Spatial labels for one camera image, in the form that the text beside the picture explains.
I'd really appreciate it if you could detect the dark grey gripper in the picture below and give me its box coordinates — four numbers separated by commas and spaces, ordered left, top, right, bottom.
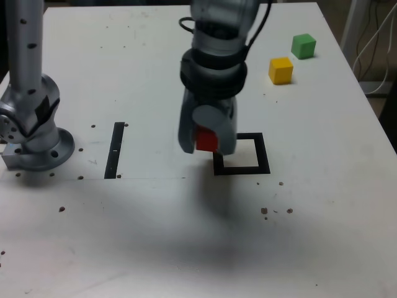
177, 88, 239, 156

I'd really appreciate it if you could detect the red cube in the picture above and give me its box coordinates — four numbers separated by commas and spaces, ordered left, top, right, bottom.
195, 125, 220, 153

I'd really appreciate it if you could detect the yellow cube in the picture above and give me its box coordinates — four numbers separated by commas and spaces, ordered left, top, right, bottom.
268, 56, 294, 85

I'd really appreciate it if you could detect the green cube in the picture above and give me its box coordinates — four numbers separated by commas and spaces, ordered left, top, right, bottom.
291, 34, 317, 60

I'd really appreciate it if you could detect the black tape square outline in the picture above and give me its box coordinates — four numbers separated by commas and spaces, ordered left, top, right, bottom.
212, 132, 271, 176

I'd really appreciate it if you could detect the black tape strip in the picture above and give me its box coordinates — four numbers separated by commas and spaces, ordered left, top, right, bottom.
104, 122, 125, 180

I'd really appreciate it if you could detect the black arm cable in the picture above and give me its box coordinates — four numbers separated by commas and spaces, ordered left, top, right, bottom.
178, 0, 274, 55

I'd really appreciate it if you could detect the white post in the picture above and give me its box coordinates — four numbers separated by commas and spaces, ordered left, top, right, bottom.
340, 0, 367, 47

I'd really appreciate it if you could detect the white cable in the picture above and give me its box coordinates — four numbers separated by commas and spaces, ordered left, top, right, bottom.
365, 18, 397, 96
352, 6, 397, 81

